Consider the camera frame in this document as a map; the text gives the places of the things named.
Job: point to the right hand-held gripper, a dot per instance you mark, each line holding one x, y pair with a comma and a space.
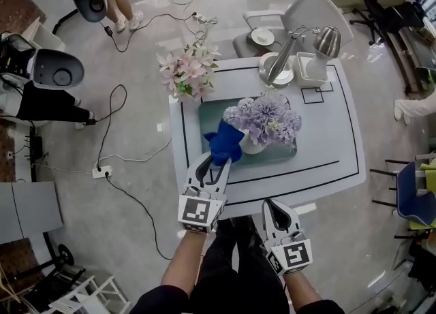
293, 254

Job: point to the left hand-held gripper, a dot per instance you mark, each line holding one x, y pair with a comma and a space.
194, 210

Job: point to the blue cloth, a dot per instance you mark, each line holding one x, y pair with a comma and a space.
225, 142

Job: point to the white round vase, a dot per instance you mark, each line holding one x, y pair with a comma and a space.
253, 145

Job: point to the person's right forearm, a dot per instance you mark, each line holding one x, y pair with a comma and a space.
301, 289

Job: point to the person's left forearm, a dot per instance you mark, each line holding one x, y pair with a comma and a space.
180, 261

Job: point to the person's black clothing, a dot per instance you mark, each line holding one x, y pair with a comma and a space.
238, 271

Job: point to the green tray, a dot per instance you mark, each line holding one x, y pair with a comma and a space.
272, 156

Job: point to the purple artificial flowers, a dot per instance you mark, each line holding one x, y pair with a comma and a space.
262, 115

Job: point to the white table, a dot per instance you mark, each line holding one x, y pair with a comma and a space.
323, 128

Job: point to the pink artificial flowers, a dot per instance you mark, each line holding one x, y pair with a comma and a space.
187, 71

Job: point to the blue chair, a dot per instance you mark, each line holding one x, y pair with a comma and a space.
412, 197

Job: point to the white square box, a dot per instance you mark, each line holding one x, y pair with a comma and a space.
304, 77

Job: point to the white plate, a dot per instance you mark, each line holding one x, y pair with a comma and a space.
262, 36

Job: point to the small white power strip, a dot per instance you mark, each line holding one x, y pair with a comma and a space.
201, 17

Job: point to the black wheeled stand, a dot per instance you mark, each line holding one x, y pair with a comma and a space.
64, 258

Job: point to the white stool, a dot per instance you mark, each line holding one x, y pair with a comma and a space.
85, 295

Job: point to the black router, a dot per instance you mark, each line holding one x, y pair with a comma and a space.
35, 145

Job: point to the grey panel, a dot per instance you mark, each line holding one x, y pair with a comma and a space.
30, 210

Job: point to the silver desk lamp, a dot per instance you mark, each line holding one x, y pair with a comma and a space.
327, 40

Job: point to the white chair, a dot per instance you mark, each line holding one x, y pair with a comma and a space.
306, 9

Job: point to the white cabinet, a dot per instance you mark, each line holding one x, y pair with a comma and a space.
44, 38

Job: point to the black office chair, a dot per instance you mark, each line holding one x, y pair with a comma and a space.
374, 6

